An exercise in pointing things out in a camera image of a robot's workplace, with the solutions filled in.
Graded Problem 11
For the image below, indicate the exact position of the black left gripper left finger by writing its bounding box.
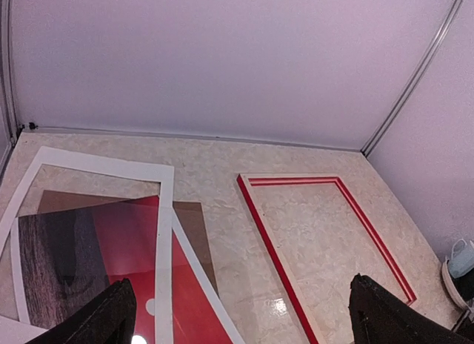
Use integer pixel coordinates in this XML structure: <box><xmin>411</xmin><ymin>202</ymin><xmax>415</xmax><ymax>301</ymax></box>
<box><xmin>27</xmin><ymin>278</ymin><xmax>136</xmax><ymax>344</ymax></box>

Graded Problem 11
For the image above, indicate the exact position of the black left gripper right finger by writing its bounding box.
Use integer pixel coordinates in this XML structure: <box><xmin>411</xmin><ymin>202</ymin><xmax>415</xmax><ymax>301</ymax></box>
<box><xmin>349</xmin><ymin>274</ymin><xmax>473</xmax><ymax>344</ymax></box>

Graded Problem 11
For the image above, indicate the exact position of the red wooden picture frame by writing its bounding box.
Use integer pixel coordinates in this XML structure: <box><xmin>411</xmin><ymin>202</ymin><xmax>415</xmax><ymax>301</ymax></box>
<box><xmin>236</xmin><ymin>173</ymin><xmax>418</xmax><ymax>343</ymax></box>

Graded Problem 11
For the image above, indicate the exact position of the red and dark photo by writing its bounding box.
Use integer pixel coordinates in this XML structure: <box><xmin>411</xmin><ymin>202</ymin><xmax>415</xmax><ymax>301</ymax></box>
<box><xmin>13</xmin><ymin>196</ymin><xmax>231</xmax><ymax>343</ymax></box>

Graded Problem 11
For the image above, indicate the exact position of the white mat board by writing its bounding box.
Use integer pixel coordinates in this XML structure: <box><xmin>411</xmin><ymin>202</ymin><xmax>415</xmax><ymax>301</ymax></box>
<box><xmin>1</xmin><ymin>147</ymin><xmax>244</xmax><ymax>343</ymax></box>

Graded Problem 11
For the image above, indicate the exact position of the white plate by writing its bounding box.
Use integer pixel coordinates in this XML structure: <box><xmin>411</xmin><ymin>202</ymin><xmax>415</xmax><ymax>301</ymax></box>
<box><xmin>441</xmin><ymin>259</ymin><xmax>473</xmax><ymax>311</ymax></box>

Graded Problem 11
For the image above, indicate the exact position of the brown backing board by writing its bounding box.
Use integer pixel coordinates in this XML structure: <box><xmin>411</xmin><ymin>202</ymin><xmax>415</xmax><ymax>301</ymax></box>
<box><xmin>37</xmin><ymin>190</ymin><xmax>218</xmax><ymax>294</ymax></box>

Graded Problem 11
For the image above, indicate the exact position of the right aluminium corner post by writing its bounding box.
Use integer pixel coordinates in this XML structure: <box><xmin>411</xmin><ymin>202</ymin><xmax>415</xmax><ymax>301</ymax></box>
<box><xmin>360</xmin><ymin>0</ymin><xmax>464</xmax><ymax>159</ymax></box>

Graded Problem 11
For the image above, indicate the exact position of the aluminium corner post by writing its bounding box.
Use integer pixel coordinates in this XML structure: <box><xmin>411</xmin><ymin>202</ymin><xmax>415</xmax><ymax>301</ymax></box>
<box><xmin>360</xmin><ymin>0</ymin><xmax>464</xmax><ymax>159</ymax></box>
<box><xmin>1</xmin><ymin>0</ymin><xmax>20</xmax><ymax>176</ymax></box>

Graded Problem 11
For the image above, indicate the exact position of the back aluminium rail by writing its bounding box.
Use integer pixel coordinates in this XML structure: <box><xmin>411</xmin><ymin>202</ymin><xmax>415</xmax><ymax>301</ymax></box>
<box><xmin>16</xmin><ymin>125</ymin><xmax>362</xmax><ymax>153</ymax></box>

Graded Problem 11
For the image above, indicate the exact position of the left aluminium corner post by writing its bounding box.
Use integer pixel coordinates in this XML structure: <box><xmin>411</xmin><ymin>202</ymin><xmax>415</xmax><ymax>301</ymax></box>
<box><xmin>1</xmin><ymin>0</ymin><xmax>20</xmax><ymax>176</ymax></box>

